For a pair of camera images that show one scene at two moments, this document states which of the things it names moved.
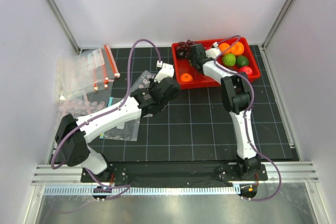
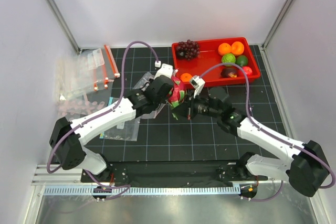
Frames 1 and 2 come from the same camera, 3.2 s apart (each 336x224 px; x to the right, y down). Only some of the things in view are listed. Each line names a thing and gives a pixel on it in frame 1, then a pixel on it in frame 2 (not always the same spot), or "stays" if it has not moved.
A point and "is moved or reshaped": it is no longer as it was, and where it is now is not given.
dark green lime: x=242 y=61 stays
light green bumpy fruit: x=229 y=59 stays
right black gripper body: x=191 y=60 -> x=195 y=106
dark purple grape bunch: x=182 y=49 stays
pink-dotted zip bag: x=142 y=82 is moved or reshaped
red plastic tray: x=237 y=53 stays
